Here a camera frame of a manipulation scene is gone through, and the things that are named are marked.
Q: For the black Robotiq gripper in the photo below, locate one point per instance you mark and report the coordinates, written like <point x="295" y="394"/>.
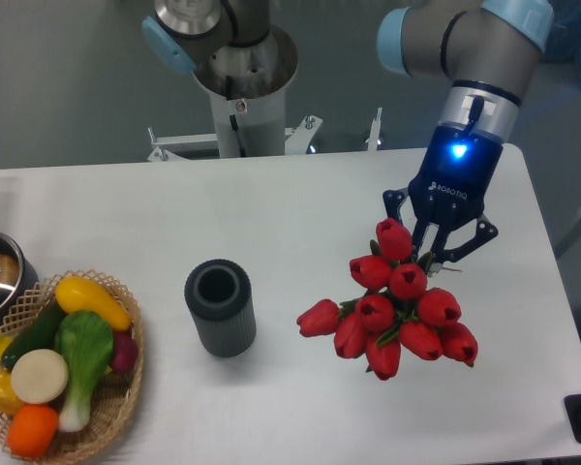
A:
<point x="448" y="191"/>

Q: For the red tulip bouquet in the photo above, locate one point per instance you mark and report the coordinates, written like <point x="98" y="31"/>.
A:
<point x="397" y="310"/>

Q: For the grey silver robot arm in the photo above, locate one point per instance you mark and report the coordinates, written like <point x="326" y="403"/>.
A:
<point x="488" y="49"/>

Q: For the grey ribbed vase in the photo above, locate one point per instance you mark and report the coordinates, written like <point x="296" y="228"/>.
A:
<point x="218" y="294"/>

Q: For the blue plastic bag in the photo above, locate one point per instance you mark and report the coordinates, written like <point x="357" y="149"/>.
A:
<point x="564" y="40"/>

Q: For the purple red radish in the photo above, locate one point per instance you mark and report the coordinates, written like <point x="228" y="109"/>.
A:
<point x="125" y="353"/>

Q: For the yellow squash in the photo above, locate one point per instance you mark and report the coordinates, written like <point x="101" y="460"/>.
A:
<point x="74" y="294"/>

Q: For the green bok choy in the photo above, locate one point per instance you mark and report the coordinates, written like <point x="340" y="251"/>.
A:
<point x="85" y="341"/>

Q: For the woven wicker basket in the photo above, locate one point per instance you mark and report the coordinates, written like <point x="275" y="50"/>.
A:
<point x="115" y="397"/>

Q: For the dark green cucumber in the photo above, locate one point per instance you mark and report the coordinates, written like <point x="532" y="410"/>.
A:
<point x="38" y="335"/>

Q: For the beige round bun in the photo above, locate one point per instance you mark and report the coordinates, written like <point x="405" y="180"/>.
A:
<point x="39" y="376"/>

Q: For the orange fruit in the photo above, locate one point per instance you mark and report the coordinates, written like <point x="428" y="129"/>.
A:
<point x="32" y="430"/>

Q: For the yellow bell pepper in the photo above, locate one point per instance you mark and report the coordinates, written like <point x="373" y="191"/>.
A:
<point x="10" y="403"/>

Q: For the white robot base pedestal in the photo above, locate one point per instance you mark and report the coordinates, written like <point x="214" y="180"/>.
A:
<point x="247" y="91"/>

